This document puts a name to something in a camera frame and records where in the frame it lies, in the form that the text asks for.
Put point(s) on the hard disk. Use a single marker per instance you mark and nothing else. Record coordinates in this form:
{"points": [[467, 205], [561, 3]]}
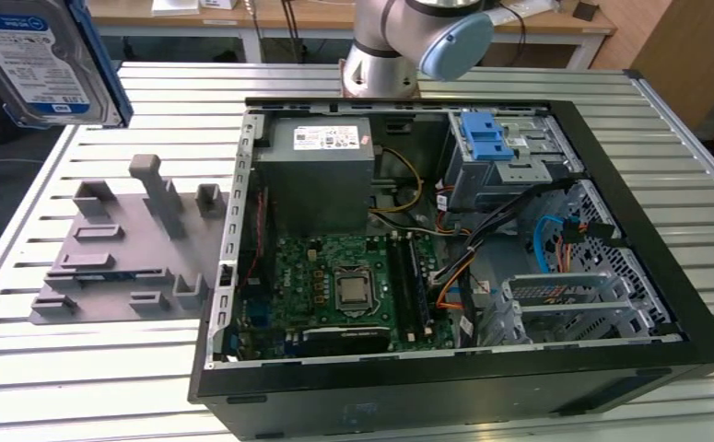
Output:
{"points": [[36, 60]]}

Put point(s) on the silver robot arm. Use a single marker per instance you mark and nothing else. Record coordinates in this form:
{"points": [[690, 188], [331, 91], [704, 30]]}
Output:
{"points": [[381, 55]]}

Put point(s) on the grey disk bay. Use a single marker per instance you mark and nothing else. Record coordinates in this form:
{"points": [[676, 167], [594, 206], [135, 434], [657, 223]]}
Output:
{"points": [[578, 313]]}

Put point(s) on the grey power supply unit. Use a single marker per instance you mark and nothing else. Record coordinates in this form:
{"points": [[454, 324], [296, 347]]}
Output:
{"points": [[314, 193]]}

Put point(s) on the CPU socket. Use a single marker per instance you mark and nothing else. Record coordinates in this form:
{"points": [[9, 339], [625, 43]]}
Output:
{"points": [[354, 272]]}

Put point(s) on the green motherboard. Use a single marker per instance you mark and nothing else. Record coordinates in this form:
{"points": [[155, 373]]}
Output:
{"points": [[300, 276]]}

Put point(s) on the silver CPU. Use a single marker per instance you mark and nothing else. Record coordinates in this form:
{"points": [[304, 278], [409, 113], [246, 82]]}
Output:
{"points": [[354, 291]]}

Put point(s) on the black RAM slot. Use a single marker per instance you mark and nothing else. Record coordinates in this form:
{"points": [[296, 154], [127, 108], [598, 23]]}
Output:
{"points": [[395, 285], [405, 285]]}

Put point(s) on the grey drive cage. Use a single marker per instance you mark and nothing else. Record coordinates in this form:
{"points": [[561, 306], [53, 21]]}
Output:
{"points": [[473, 184]]}

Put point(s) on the black graphics card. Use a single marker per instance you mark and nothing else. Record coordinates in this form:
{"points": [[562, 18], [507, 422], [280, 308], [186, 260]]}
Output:
{"points": [[345, 338]]}

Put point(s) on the grey parts rack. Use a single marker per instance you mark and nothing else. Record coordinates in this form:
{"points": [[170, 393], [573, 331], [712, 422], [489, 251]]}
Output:
{"points": [[128, 248]]}

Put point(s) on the black PC case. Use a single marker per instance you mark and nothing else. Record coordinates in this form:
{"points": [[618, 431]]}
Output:
{"points": [[393, 400]]}

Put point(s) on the wooden desk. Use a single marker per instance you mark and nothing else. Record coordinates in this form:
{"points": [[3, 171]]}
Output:
{"points": [[270, 20]]}

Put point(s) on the white box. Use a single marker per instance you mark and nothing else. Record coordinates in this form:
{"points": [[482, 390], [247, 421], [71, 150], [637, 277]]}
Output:
{"points": [[218, 3], [175, 7]]}

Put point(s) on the wooden cabinet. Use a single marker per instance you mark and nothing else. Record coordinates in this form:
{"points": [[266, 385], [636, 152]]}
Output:
{"points": [[688, 55]]}

